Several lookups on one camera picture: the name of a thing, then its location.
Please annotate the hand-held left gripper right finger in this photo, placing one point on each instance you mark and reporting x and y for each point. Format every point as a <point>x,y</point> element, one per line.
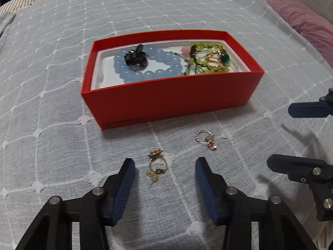
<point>205,187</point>

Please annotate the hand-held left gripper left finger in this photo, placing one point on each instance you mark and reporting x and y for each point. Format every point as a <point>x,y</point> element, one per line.
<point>124,187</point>

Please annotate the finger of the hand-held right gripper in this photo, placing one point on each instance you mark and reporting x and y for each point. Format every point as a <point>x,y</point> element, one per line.
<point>309,109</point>
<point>296,168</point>

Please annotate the red cardboard box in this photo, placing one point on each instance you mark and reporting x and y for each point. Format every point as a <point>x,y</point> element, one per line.
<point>169,104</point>

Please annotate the black charm ornament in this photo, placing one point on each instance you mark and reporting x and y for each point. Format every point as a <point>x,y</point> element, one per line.
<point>135,57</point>

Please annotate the pink pillow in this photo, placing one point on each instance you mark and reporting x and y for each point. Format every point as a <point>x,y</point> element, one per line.
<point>307,20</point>

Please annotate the striped bed sheet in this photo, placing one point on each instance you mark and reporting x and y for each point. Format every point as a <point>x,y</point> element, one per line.
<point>15,5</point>

